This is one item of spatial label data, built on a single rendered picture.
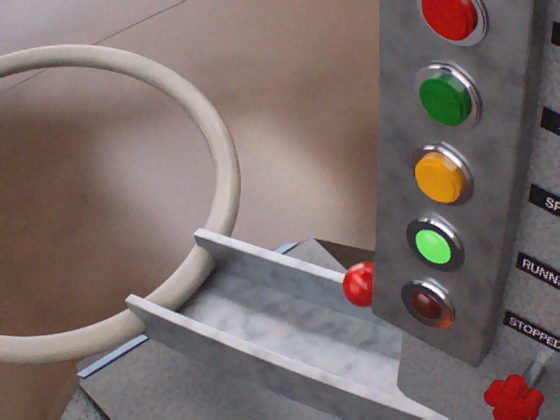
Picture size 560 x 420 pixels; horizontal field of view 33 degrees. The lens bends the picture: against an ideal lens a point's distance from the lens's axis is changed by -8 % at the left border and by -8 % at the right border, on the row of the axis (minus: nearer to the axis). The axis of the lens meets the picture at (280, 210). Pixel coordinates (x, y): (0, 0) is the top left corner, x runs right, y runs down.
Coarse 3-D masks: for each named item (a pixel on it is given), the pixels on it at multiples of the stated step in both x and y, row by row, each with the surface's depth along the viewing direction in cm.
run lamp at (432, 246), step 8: (424, 232) 53; (432, 232) 52; (416, 240) 54; (424, 240) 53; (432, 240) 52; (440, 240) 52; (424, 248) 53; (432, 248) 53; (440, 248) 52; (448, 248) 52; (424, 256) 54; (432, 256) 53; (440, 256) 53; (448, 256) 53
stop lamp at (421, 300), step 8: (416, 296) 57; (424, 296) 56; (416, 304) 57; (424, 304) 56; (432, 304) 56; (416, 312) 57; (424, 312) 57; (432, 312) 56; (440, 312) 56; (432, 320) 57
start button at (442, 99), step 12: (432, 84) 45; (444, 84) 45; (456, 84) 45; (420, 96) 46; (432, 96) 45; (444, 96) 45; (456, 96) 45; (432, 108) 46; (444, 108) 45; (456, 108) 45; (468, 108) 45; (444, 120) 46; (456, 120) 45
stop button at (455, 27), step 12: (432, 0) 42; (444, 0) 41; (456, 0) 41; (432, 12) 42; (444, 12) 42; (456, 12) 41; (468, 12) 41; (432, 24) 43; (444, 24) 42; (456, 24) 42; (468, 24) 41; (444, 36) 43; (456, 36) 42
